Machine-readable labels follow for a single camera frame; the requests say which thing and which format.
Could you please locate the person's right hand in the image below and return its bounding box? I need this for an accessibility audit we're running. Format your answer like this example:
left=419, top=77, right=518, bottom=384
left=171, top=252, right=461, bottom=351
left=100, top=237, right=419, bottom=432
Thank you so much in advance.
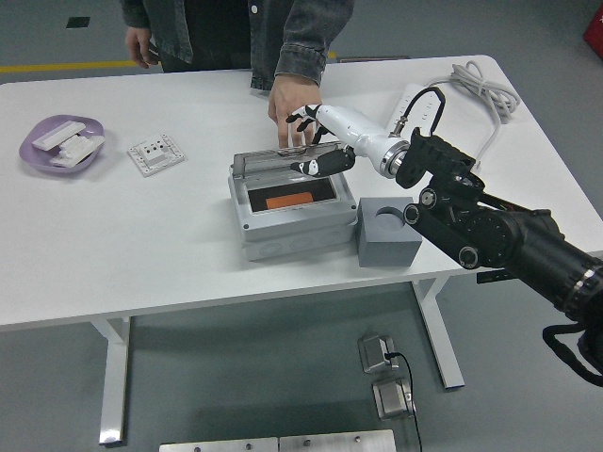
left=124, top=25, right=161, bottom=71

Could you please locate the person's left hand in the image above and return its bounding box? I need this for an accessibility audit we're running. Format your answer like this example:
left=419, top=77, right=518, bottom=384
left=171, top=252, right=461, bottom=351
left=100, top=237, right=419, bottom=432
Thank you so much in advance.
left=267, top=73, right=326, bottom=150

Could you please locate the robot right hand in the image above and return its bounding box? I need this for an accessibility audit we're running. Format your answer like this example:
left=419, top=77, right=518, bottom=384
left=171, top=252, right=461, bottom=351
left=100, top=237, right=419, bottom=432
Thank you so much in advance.
left=285, top=104, right=397, bottom=179

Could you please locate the orange cylinder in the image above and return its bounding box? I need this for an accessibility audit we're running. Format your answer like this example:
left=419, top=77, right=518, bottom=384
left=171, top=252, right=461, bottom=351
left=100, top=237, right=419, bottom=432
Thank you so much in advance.
left=265, top=190, right=316, bottom=210

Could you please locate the grey junction box with lid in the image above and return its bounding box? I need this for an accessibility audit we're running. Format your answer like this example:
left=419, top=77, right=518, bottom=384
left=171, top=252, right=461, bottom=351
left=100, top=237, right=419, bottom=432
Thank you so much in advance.
left=227, top=143, right=358, bottom=263

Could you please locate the grey cube with round hole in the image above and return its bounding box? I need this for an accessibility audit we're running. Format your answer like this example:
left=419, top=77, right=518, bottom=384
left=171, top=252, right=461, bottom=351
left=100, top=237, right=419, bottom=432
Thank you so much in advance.
left=356, top=196, right=423, bottom=268

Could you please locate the white power strip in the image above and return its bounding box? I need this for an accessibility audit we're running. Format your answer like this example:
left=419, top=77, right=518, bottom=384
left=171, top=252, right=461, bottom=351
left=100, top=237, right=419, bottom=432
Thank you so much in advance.
left=385, top=83, right=443, bottom=142

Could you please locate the person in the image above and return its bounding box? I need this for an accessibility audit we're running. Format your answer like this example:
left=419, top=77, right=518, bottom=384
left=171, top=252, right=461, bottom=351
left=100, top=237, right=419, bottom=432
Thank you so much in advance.
left=120, top=0, right=296, bottom=93

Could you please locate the white plastic clip piece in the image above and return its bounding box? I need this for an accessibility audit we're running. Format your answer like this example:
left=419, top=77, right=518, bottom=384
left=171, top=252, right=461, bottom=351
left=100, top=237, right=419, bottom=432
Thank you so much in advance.
left=49, top=153, right=90, bottom=169
left=58, top=131, right=106, bottom=159

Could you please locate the long white plastic bar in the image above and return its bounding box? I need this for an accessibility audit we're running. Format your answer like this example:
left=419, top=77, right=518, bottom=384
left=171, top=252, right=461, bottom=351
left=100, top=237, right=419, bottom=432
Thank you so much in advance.
left=31, top=120, right=88, bottom=151

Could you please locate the purple plate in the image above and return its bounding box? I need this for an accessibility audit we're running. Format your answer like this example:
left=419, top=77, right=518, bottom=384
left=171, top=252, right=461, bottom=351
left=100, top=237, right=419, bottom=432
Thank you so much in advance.
left=18, top=114, right=106, bottom=179

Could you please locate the white table leg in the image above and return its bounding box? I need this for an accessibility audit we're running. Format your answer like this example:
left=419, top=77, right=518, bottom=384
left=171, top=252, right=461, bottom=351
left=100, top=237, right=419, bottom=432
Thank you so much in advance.
left=89, top=315, right=132, bottom=446
left=410, top=277, right=465, bottom=391

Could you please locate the red object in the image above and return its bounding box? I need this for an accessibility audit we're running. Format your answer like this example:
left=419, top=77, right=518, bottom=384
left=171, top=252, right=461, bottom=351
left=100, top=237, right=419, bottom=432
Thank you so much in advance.
left=582, top=9, right=603, bottom=47

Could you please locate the metal plate with screws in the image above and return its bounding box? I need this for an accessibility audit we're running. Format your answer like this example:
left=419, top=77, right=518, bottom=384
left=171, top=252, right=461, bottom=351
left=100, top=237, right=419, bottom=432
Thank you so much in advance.
left=278, top=428, right=397, bottom=452
left=158, top=436, right=279, bottom=452

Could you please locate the white wall socket panel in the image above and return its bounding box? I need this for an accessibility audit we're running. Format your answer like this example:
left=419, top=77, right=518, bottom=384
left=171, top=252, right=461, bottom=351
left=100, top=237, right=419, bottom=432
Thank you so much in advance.
left=127, top=133, right=186, bottom=178

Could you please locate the white power cord with plug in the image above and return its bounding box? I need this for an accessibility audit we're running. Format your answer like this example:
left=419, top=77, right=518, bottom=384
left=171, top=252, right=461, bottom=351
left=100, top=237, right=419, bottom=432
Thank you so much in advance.
left=426, top=60, right=522, bottom=170

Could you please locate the black floor cable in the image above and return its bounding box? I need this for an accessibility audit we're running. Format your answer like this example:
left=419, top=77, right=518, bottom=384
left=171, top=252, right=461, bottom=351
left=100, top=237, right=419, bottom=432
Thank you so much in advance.
left=383, top=350, right=424, bottom=452

